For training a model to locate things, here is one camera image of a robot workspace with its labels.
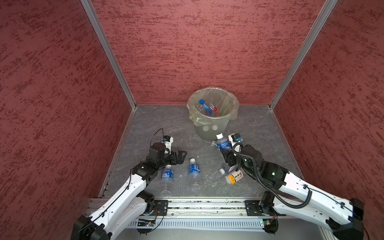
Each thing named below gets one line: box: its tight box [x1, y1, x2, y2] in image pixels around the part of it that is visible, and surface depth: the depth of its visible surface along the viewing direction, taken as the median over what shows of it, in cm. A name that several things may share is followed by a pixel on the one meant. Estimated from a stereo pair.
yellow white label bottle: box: [228, 170, 244, 185], surface depth 81 cm
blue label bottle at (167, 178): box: [161, 164, 174, 195], surface depth 82 cm
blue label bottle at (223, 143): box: [216, 132, 232, 151], surface depth 72 cm
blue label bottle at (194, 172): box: [188, 157, 201, 187], surface depth 85 cm
